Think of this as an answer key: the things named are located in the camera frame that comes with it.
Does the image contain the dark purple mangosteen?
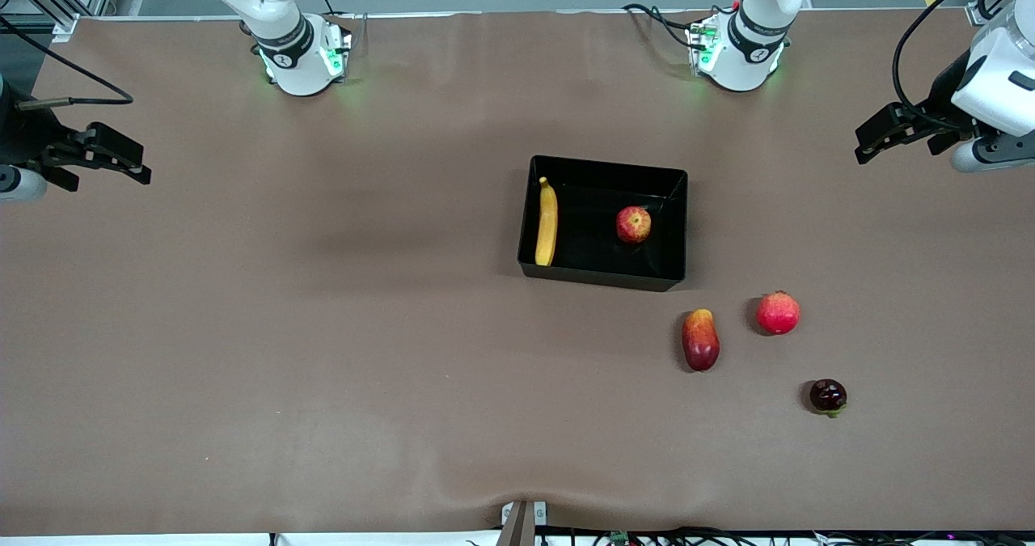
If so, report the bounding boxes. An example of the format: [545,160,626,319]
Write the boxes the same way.
[809,379,848,418]

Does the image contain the red yellow apple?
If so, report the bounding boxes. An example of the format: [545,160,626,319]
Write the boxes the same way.
[616,205,653,244]

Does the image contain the red pomegranate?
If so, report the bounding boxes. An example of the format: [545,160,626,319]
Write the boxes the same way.
[756,290,801,336]

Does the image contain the black plastic box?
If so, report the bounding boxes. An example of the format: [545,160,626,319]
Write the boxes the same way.
[517,154,688,293]

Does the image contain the silver table edge bracket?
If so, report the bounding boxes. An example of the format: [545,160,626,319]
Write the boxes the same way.
[497,499,549,546]

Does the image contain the red yellow mango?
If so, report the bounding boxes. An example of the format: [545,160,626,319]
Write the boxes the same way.
[682,308,720,372]

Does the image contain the black left arm base cables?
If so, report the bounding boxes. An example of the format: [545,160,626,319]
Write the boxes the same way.
[621,2,698,49]

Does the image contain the brown table cover mat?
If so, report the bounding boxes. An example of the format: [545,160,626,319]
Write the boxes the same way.
[0,8,1035,535]

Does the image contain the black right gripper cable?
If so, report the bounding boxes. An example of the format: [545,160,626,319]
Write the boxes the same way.
[0,16,134,110]

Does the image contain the yellow banana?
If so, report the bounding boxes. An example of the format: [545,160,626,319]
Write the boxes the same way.
[534,176,560,268]

